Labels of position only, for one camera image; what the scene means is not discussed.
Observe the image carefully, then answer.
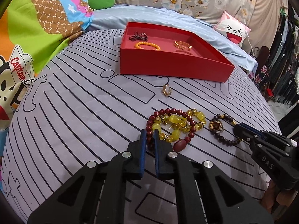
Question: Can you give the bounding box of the pink cartoon face cushion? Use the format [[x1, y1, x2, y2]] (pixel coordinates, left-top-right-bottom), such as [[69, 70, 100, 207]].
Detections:
[[213, 11, 251, 47]]

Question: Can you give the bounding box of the small gold earring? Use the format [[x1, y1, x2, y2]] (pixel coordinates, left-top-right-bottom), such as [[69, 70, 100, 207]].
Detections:
[[162, 84, 172, 97]]

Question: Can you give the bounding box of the dark red chair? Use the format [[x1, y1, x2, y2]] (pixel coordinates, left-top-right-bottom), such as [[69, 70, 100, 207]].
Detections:
[[253, 46, 270, 84]]

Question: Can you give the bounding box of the dark brown bead bracelet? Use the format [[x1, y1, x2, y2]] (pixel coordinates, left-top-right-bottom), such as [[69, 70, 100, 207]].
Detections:
[[208, 113, 242, 147]]

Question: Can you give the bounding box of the yellow amber chunk bracelet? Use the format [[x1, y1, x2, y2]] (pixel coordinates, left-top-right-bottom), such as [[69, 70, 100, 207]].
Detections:
[[151, 108, 207, 144]]

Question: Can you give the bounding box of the dark red bead bracelet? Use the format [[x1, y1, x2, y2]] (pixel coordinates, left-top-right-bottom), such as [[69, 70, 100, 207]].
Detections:
[[145, 108, 197, 153]]

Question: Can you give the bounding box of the wide gold chain bangle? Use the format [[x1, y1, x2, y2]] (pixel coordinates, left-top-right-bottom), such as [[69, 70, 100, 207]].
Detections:
[[173, 41, 192, 51]]

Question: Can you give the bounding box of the person's left hand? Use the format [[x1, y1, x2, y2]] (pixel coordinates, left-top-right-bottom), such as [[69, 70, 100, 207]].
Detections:
[[260, 180, 298, 221]]

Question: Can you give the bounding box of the red cardboard tray box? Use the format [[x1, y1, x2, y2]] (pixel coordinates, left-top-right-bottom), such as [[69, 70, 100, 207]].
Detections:
[[120, 22, 235, 83]]

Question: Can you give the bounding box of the light blue pillow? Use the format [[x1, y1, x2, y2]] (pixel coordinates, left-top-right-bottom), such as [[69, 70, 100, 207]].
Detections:
[[87, 5, 258, 72]]

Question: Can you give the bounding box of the colourful monkey cartoon blanket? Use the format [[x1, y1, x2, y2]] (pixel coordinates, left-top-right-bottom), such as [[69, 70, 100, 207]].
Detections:
[[1, 0, 93, 145]]

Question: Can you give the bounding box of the dark beaded bow ornament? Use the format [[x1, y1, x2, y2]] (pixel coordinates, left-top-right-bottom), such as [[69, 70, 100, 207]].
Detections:
[[129, 31, 148, 41]]

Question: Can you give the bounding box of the yellow bead bracelet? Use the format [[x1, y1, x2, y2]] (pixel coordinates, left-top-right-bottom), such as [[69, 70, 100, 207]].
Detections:
[[134, 41, 162, 52]]

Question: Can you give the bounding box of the white charging cable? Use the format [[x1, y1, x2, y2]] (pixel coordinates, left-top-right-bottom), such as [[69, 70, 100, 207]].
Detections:
[[244, 32, 258, 59]]

